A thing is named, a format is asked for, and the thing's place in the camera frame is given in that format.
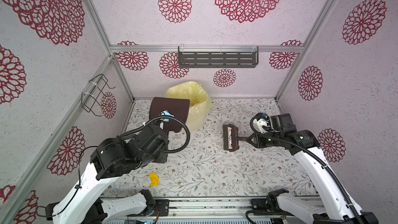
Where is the yellow paper scrap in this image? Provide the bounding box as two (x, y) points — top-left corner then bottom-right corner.
(148, 172), (160, 187)

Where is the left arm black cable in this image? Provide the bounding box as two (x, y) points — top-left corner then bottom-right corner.
(35, 116), (191, 218)

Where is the bin with yellow-green bag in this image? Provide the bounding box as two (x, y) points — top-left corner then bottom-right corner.
(165, 82), (212, 132)

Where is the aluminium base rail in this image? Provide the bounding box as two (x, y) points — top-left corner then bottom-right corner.
(98, 194), (329, 224)

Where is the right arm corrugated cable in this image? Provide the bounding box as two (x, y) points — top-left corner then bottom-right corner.
(249, 112), (364, 224)

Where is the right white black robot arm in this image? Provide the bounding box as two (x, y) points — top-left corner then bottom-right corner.
(247, 113), (379, 224)

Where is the dark grey wall shelf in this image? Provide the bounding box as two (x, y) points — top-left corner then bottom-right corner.
(177, 47), (259, 68)

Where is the light blue paper scrap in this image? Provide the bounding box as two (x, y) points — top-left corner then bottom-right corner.
(160, 110), (174, 117)

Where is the dark brown plastic dustpan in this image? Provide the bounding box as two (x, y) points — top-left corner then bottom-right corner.
(149, 97), (190, 133)

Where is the black wire wall rack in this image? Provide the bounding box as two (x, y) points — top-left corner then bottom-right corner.
(80, 74), (117, 119)

